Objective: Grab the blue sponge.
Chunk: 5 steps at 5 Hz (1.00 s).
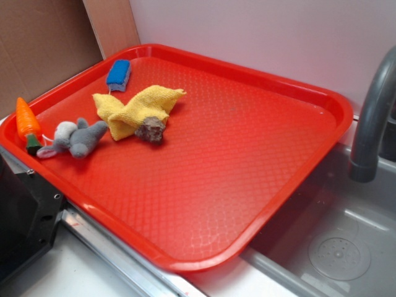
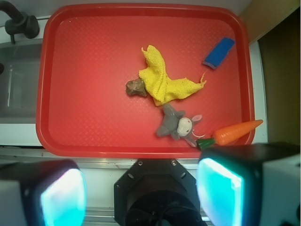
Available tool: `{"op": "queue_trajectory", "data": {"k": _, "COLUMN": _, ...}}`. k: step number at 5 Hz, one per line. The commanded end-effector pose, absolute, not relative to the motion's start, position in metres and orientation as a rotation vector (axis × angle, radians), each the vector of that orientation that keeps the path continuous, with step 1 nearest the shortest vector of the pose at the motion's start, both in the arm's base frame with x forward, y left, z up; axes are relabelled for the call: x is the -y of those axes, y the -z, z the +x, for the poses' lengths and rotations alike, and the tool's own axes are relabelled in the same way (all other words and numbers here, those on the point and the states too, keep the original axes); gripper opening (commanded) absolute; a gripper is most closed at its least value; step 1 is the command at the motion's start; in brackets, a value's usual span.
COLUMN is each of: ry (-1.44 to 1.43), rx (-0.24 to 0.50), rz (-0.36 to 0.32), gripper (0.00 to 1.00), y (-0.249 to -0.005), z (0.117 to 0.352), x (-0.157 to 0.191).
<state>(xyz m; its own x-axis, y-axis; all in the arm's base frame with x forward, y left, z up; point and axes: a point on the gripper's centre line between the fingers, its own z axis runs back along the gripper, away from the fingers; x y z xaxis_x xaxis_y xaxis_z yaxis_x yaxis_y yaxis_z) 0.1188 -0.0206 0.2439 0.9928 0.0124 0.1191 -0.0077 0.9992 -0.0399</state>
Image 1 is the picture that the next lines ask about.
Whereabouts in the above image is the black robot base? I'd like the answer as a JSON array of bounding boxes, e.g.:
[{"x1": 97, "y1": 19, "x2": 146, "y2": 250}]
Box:
[{"x1": 1, "y1": 158, "x2": 66, "y2": 285}]

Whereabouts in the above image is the blue sponge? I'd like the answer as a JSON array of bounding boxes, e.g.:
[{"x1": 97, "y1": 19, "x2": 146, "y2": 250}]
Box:
[{"x1": 106, "y1": 59, "x2": 131, "y2": 92}]

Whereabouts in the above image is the red plastic tray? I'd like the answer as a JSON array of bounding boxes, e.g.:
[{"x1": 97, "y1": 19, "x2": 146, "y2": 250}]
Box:
[{"x1": 1, "y1": 45, "x2": 353, "y2": 273}]

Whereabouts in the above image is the brown rock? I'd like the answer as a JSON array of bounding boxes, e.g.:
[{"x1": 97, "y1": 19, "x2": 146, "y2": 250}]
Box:
[{"x1": 134, "y1": 116, "x2": 166, "y2": 145}]

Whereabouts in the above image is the yellow cloth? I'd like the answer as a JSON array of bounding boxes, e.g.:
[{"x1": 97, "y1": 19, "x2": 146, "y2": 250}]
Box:
[{"x1": 93, "y1": 85, "x2": 186, "y2": 141}]

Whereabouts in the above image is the grey plush bunny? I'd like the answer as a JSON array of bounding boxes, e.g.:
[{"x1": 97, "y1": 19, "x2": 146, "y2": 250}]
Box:
[{"x1": 37, "y1": 118, "x2": 108, "y2": 159}]

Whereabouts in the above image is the grey toy sink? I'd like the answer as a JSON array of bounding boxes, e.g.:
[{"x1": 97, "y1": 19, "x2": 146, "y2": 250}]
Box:
[{"x1": 242, "y1": 145, "x2": 395, "y2": 296}]

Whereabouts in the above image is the grey faucet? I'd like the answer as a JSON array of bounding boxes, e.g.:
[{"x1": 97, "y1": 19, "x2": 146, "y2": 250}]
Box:
[{"x1": 348, "y1": 47, "x2": 395, "y2": 183}]

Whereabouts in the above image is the orange toy carrot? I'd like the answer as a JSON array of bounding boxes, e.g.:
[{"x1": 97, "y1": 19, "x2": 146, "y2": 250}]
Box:
[{"x1": 15, "y1": 97, "x2": 42, "y2": 156}]

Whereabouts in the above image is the brown cardboard panel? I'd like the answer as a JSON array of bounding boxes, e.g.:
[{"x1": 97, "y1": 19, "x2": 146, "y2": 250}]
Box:
[{"x1": 1, "y1": 1, "x2": 140, "y2": 118}]

